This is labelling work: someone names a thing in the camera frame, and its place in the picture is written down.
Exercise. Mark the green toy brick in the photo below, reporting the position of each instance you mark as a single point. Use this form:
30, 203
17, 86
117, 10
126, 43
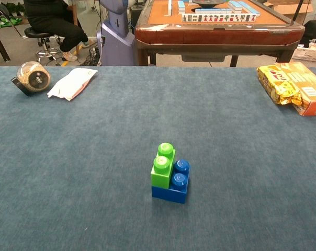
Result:
160, 179

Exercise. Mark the blue toy brick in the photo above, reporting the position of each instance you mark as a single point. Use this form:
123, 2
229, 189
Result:
171, 195

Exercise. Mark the blue felt table cloth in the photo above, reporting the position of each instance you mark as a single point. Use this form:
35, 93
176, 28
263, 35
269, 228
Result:
95, 157

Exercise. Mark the white pouch with red print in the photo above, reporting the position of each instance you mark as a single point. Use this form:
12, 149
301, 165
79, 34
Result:
71, 83

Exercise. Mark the brown mahjong table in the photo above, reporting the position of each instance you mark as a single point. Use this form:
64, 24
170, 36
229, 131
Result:
213, 34

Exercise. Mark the yellow snack package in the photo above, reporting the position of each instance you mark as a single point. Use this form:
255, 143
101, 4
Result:
275, 86

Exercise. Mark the row of mahjong tiles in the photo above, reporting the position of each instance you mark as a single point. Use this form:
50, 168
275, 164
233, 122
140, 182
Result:
220, 17

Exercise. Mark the glass jar with black lid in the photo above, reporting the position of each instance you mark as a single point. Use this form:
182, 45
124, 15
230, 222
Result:
37, 78

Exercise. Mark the seated person in black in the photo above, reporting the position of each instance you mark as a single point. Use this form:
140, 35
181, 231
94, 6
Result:
56, 21

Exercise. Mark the black swivel stool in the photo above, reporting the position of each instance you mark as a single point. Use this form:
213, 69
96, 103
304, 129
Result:
36, 32

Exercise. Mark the orange snack box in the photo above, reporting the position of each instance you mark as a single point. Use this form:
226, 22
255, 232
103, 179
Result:
304, 78

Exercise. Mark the white plastic basket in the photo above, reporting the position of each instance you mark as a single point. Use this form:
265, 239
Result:
307, 55

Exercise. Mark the dark table leg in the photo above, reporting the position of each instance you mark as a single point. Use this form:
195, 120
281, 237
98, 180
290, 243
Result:
1, 44

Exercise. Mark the black tripod stand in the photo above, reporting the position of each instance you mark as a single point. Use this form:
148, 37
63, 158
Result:
298, 10

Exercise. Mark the black bag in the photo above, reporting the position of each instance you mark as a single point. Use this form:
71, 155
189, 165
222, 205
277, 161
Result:
315, 31

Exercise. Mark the green plants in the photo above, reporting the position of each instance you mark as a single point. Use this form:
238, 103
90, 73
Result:
6, 13

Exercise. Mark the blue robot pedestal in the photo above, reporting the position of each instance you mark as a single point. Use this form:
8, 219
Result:
116, 44

